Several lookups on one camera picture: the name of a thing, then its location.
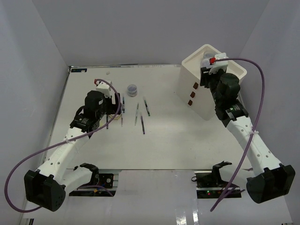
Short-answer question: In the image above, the paper clip jar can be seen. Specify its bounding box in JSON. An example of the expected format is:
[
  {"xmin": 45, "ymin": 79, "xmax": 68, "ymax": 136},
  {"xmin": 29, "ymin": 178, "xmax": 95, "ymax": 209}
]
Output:
[
  {"xmin": 201, "ymin": 58, "xmax": 211, "ymax": 68},
  {"xmin": 127, "ymin": 84, "xmax": 137, "ymax": 97},
  {"xmin": 203, "ymin": 51, "xmax": 216, "ymax": 59}
]

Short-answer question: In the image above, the white drawer storage box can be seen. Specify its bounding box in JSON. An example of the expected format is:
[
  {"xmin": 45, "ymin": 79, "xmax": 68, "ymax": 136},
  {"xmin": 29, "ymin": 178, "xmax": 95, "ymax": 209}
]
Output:
[{"xmin": 173, "ymin": 44, "xmax": 248, "ymax": 121}]

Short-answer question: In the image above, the light green pen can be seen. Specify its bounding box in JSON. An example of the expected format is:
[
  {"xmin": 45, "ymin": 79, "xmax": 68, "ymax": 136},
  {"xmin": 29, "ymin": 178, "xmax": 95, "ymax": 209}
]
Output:
[{"xmin": 134, "ymin": 103, "xmax": 139, "ymax": 126}]

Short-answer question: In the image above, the dark green pen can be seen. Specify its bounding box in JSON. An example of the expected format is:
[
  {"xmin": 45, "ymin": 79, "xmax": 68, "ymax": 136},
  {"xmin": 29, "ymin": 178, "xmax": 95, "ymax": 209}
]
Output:
[{"xmin": 143, "ymin": 97, "xmax": 150, "ymax": 116}]

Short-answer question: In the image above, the purple pen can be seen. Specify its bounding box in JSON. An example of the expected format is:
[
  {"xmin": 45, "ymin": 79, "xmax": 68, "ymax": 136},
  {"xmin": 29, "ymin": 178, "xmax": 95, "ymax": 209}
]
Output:
[{"xmin": 140, "ymin": 112, "xmax": 145, "ymax": 135}]

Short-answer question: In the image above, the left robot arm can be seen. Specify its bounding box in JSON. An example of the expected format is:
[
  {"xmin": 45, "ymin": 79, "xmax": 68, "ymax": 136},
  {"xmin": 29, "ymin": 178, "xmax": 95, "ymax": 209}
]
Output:
[{"xmin": 24, "ymin": 90, "xmax": 121, "ymax": 211}]

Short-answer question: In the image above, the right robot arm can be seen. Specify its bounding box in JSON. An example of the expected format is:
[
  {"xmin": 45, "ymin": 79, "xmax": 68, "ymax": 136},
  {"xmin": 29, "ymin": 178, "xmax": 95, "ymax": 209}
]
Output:
[{"xmin": 200, "ymin": 58, "xmax": 295, "ymax": 203}]

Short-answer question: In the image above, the beige masking tape roll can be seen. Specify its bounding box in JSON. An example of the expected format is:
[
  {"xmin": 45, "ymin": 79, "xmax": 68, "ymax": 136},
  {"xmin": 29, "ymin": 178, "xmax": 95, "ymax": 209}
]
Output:
[{"xmin": 114, "ymin": 114, "xmax": 122, "ymax": 120}]

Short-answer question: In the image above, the blue capped pen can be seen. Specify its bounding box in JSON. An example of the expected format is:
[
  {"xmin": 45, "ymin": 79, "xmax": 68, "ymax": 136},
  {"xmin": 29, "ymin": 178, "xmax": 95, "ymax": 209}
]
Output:
[{"xmin": 122, "ymin": 94, "xmax": 125, "ymax": 113}]

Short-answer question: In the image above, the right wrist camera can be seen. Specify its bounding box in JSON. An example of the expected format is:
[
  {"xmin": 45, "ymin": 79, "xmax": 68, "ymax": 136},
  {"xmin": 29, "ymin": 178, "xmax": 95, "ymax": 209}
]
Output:
[{"xmin": 209, "ymin": 52, "xmax": 229, "ymax": 75}]

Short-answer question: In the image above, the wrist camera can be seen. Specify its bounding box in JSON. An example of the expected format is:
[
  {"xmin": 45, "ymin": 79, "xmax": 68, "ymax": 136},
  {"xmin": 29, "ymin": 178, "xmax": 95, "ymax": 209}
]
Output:
[
  {"xmin": 209, "ymin": 52, "xmax": 229, "ymax": 75},
  {"xmin": 94, "ymin": 79, "xmax": 112, "ymax": 98}
]

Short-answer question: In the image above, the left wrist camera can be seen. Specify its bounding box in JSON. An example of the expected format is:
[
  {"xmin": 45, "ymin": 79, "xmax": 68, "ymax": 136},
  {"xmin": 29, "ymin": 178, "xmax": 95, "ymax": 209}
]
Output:
[{"xmin": 94, "ymin": 79, "xmax": 112, "ymax": 98}]

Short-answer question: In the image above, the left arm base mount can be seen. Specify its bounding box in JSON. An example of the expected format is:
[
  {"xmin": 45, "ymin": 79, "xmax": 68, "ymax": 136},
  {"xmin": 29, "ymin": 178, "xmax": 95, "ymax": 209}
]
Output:
[{"xmin": 69, "ymin": 163, "xmax": 120, "ymax": 197}]

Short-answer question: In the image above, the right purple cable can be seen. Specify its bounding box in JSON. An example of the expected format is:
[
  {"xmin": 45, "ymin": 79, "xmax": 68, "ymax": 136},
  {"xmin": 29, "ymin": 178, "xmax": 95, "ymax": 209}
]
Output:
[{"xmin": 210, "ymin": 57, "xmax": 265, "ymax": 212}]

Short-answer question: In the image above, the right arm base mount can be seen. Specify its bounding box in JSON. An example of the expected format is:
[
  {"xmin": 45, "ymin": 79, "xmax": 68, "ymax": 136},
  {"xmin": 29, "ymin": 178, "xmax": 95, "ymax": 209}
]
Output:
[{"xmin": 191, "ymin": 161, "xmax": 232, "ymax": 199}]

